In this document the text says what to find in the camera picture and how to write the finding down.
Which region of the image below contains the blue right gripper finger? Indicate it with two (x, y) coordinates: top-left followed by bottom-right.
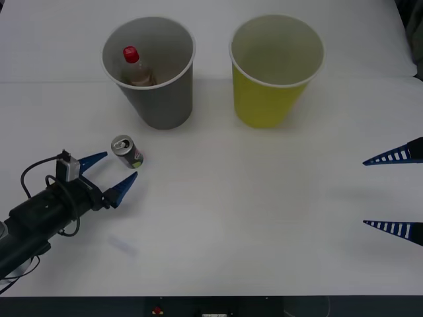
(362, 220), (423, 247)
(362, 136), (423, 166)

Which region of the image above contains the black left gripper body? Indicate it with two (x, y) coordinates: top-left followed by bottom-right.
(48, 176), (112, 221)

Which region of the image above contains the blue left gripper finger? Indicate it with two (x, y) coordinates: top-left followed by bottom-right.
(77, 151), (108, 173)
(102, 171), (139, 209)

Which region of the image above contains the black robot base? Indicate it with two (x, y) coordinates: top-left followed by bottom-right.
(0, 296), (423, 317)

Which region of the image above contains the silver-topped dark drink can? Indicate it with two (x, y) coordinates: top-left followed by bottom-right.
(110, 134), (145, 170)

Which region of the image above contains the red-capped plastic bottle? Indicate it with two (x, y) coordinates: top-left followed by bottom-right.
(120, 46), (158, 87)

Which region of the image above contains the yellow-green plastic waste bin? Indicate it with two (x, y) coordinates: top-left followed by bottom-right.
(229, 15), (325, 129)

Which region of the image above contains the pale grey left wrist camera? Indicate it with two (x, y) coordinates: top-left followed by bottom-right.
(55, 150), (81, 183)

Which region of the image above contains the black camera cable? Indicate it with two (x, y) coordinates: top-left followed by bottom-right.
(20, 154), (81, 237)

